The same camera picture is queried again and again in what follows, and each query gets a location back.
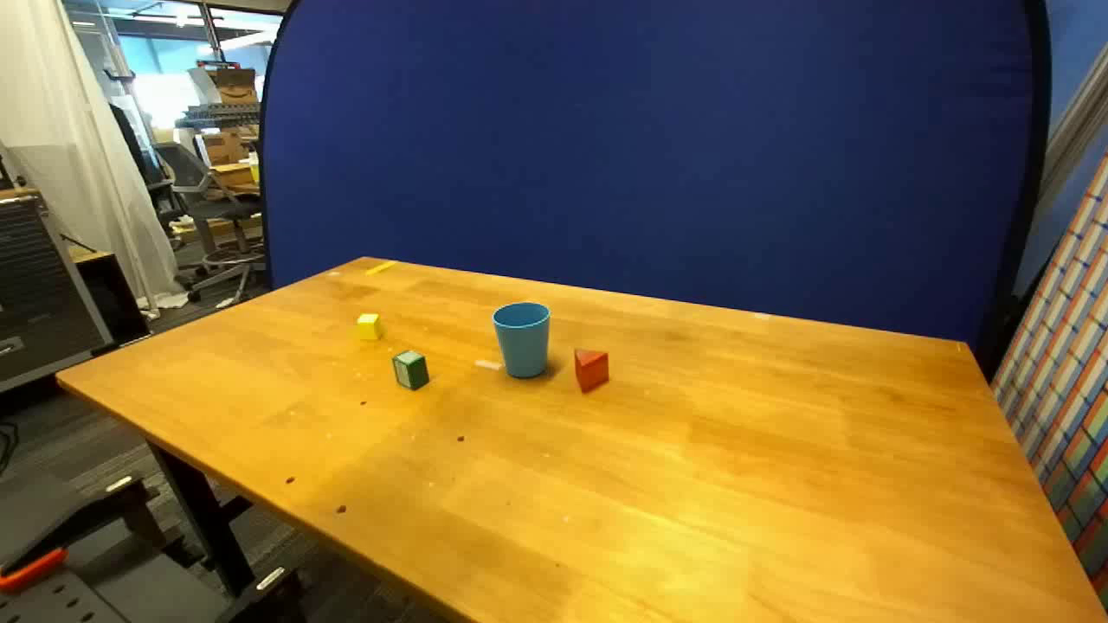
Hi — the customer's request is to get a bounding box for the blue fabric backdrop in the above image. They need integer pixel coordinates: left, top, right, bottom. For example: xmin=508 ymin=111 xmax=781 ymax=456
xmin=256 ymin=0 xmax=1053 ymax=374

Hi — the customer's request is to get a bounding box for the red triangular block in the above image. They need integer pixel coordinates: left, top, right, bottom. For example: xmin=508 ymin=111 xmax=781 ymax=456
xmin=572 ymin=347 xmax=613 ymax=399

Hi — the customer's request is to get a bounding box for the black tool case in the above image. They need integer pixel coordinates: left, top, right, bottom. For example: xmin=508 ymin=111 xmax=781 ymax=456
xmin=0 ymin=474 xmax=303 ymax=623

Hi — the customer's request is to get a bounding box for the green cube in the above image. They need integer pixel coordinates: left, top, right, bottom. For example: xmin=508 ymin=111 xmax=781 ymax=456
xmin=390 ymin=350 xmax=433 ymax=393

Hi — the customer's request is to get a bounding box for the orange handled tool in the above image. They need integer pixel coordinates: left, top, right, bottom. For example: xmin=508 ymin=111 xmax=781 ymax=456
xmin=0 ymin=542 xmax=70 ymax=594

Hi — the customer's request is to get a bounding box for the black table leg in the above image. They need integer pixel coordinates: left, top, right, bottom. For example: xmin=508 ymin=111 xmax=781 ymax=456
xmin=148 ymin=439 xmax=259 ymax=597

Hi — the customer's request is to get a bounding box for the blue cup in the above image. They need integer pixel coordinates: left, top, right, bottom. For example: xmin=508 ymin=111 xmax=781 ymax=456
xmin=492 ymin=299 xmax=553 ymax=381

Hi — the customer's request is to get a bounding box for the shelf with cardboard boxes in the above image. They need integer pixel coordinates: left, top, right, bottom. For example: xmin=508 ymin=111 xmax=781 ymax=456
xmin=173 ymin=58 xmax=268 ymax=258

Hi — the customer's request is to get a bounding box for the colourful patterned panel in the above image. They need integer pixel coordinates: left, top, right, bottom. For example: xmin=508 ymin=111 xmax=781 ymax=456
xmin=991 ymin=151 xmax=1108 ymax=611

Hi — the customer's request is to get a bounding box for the white curtain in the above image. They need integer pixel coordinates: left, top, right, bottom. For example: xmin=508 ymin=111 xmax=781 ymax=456
xmin=0 ymin=0 xmax=189 ymax=319

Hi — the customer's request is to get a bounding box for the black cabinet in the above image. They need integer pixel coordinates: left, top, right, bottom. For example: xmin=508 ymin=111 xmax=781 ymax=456
xmin=0 ymin=188 xmax=116 ymax=393

